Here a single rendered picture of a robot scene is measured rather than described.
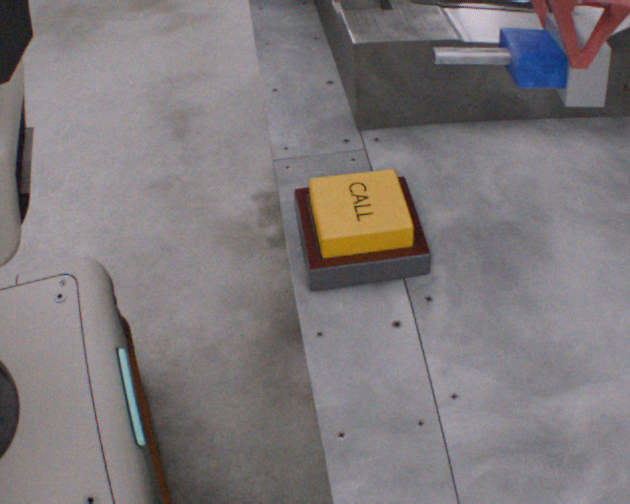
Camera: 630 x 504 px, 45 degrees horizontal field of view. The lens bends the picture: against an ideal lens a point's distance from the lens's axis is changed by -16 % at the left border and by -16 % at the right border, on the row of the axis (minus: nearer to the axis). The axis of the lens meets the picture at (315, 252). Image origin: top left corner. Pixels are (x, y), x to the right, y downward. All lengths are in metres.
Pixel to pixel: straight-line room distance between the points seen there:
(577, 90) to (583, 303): 0.15
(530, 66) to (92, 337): 0.90
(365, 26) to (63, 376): 0.76
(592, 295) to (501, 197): 0.12
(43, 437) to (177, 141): 1.07
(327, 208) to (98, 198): 1.42
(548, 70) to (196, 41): 1.99
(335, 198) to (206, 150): 1.44
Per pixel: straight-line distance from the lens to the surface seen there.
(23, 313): 1.37
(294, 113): 0.74
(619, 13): 0.54
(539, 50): 0.57
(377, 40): 0.67
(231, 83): 2.26
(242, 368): 1.57
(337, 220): 0.58
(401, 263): 0.58
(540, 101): 0.74
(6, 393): 1.29
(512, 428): 0.52
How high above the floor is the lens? 1.23
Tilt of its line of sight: 45 degrees down
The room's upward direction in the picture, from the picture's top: 4 degrees counter-clockwise
